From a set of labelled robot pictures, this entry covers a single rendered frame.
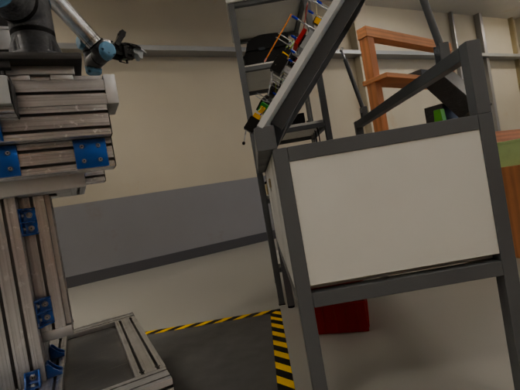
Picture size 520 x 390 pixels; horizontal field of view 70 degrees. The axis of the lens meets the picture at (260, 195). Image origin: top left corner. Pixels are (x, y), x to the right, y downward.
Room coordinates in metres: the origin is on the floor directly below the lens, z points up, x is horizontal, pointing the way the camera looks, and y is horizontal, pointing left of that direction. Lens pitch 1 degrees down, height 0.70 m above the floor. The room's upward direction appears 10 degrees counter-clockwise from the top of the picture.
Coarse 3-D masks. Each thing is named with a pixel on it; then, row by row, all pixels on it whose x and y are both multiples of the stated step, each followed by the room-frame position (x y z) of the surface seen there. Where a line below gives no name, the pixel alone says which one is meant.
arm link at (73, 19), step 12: (60, 0) 1.60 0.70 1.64; (60, 12) 1.61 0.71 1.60; (72, 12) 1.63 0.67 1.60; (72, 24) 1.64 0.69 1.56; (84, 24) 1.66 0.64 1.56; (84, 36) 1.67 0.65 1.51; (96, 36) 1.70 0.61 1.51; (96, 48) 1.70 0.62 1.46; (108, 48) 1.71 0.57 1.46; (96, 60) 1.75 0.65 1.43; (108, 60) 1.75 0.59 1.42
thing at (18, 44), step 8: (16, 32) 1.04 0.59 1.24; (24, 32) 1.04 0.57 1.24; (32, 32) 1.04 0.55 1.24; (40, 32) 1.06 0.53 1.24; (48, 32) 1.08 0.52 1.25; (16, 40) 1.04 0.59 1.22; (24, 40) 1.03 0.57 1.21; (32, 40) 1.04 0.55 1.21; (40, 40) 1.05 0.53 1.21; (48, 40) 1.06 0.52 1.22; (16, 48) 1.04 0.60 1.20; (24, 48) 1.02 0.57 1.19; (32, 48) 1.03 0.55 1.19; (40, 48) 1.04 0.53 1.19; (48, 48) 1.05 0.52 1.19; (56, 48) 1.09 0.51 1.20
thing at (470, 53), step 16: (448, 48) 1.14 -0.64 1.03; (464, 48) 1.01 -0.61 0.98; (480, 48) 1.00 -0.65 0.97; (448, 64) 1.10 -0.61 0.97; (464, 64) 1.02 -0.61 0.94; (480, 64) 1.00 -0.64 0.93; (416, 80) 1.32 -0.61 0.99; (432, 80) 1.23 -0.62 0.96; (464, 80) 1.04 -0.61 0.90; (480, 80) 1.00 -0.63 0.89; (400, 96) 1.47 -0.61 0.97; (480, 96) 1.00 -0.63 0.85; (368, 112) 1.89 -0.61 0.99; (384, 112) 1.73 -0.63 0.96; (480, 112) 1.00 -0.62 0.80
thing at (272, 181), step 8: (272, 160) 1.09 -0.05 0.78; (272, 168) 1.17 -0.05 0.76; (272, 176) 1.27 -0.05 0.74; (272, 184) 1.38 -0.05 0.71; (272, 192) 1.51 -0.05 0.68; (280, 208) 1.11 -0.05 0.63; (280, 216) 1.19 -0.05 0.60; (280, 224) 1.30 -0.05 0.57; (280, 232) 1.42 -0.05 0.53; (280, 240) 1.56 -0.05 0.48; (288, 248) 1.06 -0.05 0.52; (288, 256) 1.14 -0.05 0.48; (288, 264) 1.23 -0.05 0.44
